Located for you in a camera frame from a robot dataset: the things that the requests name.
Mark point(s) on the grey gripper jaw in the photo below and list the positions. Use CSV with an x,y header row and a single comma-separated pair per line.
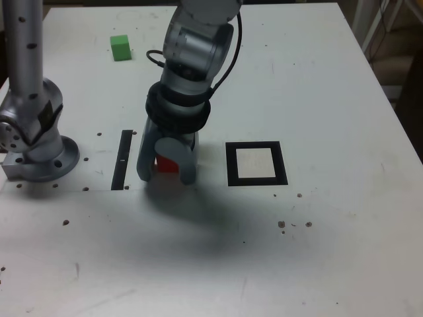
x,y
186,162
144,155

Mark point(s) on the red cube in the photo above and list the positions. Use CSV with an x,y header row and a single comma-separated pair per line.
x,y
167,165

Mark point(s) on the green cube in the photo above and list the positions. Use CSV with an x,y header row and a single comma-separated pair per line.
x,y
120,49

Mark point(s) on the black tape square outline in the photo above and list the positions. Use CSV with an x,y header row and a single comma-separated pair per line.
x,y
231,165

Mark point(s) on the black tape strip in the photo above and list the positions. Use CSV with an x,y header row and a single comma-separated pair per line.
x,y
121,158

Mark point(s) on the white furniture frame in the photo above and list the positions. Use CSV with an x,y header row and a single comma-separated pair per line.
x,y
367,23

